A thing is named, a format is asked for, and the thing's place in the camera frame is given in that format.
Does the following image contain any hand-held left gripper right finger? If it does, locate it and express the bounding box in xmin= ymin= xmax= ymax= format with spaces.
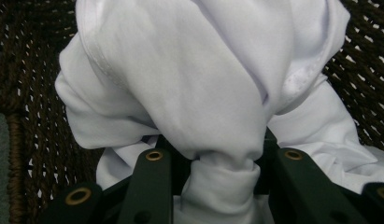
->
xmin=254 ymin=126 xmax=368 ymax=224

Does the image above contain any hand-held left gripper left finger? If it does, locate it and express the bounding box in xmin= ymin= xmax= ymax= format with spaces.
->
xmin=117 ymin=134 xmax=194 ymax=224

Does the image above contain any white shirt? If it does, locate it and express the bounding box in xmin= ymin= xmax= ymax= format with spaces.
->
xmin=54 ymin=0 xmax=384 ymax=224

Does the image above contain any brown woven basket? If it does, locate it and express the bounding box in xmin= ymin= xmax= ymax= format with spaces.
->
xmin=0 ymin=0 xmax=384 ymax=224

